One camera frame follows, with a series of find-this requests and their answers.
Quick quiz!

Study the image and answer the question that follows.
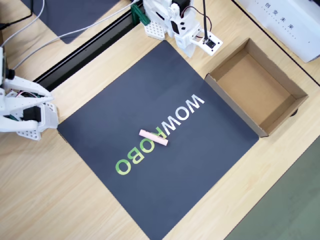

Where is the open brown cardboard box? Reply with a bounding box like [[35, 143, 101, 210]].
[[204, 37, 310, 138]]

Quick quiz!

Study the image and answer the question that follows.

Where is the white camera mount with chip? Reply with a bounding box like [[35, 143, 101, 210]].
[[191, 29, 224, 56]]

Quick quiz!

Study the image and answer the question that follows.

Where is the plain dark mat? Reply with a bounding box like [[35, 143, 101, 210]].
[[21, 0, 121, 45]]

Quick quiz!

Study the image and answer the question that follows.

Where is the pink stick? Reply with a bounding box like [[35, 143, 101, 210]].
[[138, 129, 169, 147]]

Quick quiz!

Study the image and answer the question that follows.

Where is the grey cable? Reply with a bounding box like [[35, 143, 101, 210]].
[[0, 0, 46, 30], [0, 0, 140, 48], [12, 8, 133, 71]]

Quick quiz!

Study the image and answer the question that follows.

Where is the black aluminium rail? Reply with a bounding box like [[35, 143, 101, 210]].
[[32, 9, 141, 92]]

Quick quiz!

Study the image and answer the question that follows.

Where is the white device top right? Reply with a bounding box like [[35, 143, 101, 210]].
[[236, 0, 320, 63]]

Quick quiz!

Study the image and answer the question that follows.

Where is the green table clamp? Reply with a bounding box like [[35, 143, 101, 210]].
[[130, 3, 151, 26]]

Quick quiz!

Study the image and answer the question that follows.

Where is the black camera cable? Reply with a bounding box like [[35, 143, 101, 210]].
[[201, 0, 211, 43]]

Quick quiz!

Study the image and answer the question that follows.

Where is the dark mat WOWROBO print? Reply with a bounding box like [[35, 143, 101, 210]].
[[56, 39, 260, 240]]

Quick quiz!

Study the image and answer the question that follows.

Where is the wrist camera module black lens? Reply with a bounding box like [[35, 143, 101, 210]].
[[0, 46, 16, 86]]

